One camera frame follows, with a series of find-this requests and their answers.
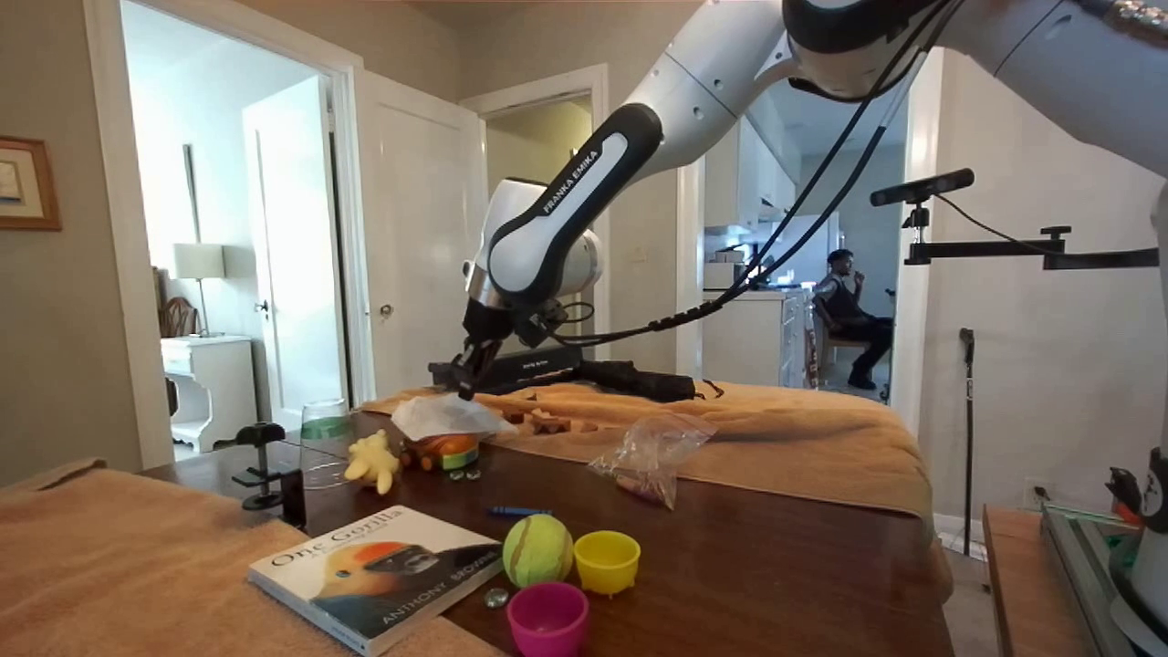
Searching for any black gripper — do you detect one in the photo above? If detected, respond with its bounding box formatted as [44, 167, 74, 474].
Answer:
[427, 297, 556, 402]

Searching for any white cloth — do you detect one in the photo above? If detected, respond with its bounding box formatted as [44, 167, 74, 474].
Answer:
[390, 391, 517, 446]

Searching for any orange toy car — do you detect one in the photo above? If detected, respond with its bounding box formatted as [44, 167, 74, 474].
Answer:
[412, 432, 487, 483]

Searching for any yellow plush toy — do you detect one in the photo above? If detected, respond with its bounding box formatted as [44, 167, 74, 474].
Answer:
[342, 426, 406, 495]

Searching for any long black case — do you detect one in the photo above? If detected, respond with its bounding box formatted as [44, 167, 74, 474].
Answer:
[423, 348, 709, 405]

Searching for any white panel door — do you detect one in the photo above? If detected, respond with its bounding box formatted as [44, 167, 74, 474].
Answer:
[352, 71, 489, 405]

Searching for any clear plastic jar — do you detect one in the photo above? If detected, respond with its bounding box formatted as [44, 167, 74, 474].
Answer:
[298, 405, 362, 533]

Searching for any green tennis ball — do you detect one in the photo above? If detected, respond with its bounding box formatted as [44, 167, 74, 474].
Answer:
[499, 513, 578, 590]

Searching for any clear plastic bag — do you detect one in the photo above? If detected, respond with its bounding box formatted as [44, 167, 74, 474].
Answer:
[588, 418, 724, 513]

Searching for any bird cover book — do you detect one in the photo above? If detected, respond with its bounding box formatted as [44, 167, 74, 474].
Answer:
[249, 503, 504, 657]

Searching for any small black tripod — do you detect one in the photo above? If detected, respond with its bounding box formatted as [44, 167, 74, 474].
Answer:
[210, 421, 293, 514]

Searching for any yellow plastic cup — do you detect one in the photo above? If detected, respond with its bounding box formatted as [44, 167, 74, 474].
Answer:
[571, 530, 646, 598]

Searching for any white desk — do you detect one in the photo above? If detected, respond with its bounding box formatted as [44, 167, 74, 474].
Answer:
[159, 332, 261, 455]

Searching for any pink plastic cup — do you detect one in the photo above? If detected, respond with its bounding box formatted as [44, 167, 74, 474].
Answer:
[504, 582, 596, 657]

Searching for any white table lamp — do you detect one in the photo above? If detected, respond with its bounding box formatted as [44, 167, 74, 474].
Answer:
[173, 241, 230, 340]

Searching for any orange towel under black case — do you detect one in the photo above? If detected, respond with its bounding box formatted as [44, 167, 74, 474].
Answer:
[362, 380, 938, 523]

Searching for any seated person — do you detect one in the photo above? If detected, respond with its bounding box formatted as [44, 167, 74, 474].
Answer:
[809, 245, 899, 396]

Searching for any orange towel under book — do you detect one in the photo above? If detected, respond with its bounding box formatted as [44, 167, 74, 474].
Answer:
[0, 466, 489, 657]

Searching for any brown wood framed picture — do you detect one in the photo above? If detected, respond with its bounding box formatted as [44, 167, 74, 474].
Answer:
[0, 133, 64, 235]

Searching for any thin black pole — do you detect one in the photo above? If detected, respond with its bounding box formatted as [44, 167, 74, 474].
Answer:
[955, 325, 981, 564]

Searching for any wooden side table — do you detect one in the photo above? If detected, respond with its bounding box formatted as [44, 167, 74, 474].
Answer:
[981, 503, 1107, 657]

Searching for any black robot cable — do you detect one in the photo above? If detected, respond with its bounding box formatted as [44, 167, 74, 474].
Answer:
[543, 0, 965, 349]

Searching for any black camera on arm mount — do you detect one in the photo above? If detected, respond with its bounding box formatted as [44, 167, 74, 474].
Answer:
[867, 163, 1162, 275]

